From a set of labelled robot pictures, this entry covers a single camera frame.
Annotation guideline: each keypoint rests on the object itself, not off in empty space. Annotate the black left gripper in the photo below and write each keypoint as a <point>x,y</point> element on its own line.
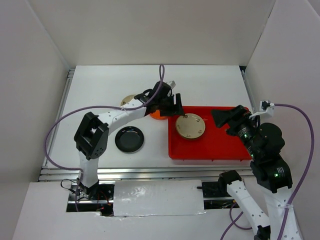
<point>178,109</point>

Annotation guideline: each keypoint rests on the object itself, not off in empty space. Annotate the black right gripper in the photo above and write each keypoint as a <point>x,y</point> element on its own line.
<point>236,116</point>

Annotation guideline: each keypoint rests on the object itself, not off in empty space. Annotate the beige plate with motifs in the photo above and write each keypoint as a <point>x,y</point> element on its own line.
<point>190,126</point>
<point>127,99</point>

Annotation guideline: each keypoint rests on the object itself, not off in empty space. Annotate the black plate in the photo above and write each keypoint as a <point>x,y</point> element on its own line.
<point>129,139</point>

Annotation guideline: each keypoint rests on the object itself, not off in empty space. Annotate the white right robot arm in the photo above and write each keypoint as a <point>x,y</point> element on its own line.
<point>263,143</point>

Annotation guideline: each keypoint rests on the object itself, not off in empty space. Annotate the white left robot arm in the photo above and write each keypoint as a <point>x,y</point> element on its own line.
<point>92,135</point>

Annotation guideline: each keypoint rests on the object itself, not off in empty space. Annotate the red plastic bin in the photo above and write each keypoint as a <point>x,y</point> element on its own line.
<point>213,144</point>

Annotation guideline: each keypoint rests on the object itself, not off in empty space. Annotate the white front cover panel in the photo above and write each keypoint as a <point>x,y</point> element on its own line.
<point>158,198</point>

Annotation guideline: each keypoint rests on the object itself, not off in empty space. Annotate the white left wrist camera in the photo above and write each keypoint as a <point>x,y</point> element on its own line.
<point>172,84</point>

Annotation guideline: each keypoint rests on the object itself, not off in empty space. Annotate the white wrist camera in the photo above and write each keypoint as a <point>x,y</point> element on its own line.
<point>172,84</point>
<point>266,110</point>

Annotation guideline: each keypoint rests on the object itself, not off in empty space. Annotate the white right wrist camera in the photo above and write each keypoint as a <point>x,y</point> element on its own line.
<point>266,110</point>

